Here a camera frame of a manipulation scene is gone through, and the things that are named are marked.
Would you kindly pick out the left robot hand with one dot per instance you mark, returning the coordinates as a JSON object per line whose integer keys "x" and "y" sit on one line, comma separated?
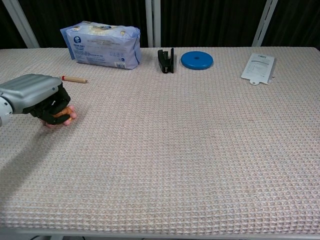
{"x": 35, "y": 96}

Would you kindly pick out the orange toy turtle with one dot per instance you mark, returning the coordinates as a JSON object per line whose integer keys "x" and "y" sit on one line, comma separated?
{"x": 68, "y": 115}

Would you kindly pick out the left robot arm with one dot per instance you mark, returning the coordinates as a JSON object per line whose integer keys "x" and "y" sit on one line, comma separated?
{"x": 3, "y": 113}

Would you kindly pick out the wooden pencil with red end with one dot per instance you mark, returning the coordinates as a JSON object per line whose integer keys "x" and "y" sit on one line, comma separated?
{"x": 74, "y": 79}

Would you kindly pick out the pale blue tissue pack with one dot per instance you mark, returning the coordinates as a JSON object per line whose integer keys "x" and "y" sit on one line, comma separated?
{"x": 103, "y": 46}

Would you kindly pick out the black stapler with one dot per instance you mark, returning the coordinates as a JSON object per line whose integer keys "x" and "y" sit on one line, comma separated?
{"x": 165, "y": 60}

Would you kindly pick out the beige waffle-weave tablecloth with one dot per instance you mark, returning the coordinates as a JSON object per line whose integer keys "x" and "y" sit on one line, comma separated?
{"x": 175, "y": 140}

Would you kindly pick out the blue round disc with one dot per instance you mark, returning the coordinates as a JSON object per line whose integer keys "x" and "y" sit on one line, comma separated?
{"x": 197, "y": 60}

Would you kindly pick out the grey white packaging card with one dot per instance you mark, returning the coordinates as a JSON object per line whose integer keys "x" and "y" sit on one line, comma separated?
{"x": 258, "y": 68}

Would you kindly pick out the white metal frame post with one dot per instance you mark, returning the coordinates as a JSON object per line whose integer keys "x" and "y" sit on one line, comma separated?
{"x": 21, "y": 22}
{"x": 153, "y": 22}
{"x": 265, "y": 22}

